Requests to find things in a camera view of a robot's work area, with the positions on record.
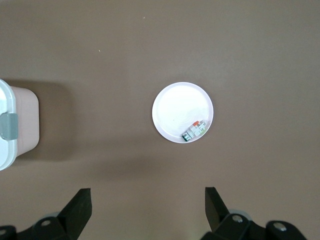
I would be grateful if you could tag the white switch with orange tab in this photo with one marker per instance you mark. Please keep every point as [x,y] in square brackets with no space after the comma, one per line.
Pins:
[195,131]

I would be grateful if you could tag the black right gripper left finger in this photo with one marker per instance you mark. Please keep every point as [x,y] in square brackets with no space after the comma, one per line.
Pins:
[75,212]

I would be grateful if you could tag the pink round plate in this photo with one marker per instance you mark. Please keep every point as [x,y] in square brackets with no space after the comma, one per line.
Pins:
[180,107]

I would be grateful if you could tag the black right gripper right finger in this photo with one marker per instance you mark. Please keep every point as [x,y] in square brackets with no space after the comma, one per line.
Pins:
[218,215]

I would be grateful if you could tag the white lidded storage box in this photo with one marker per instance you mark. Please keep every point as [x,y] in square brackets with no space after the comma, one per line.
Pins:
[22,125]

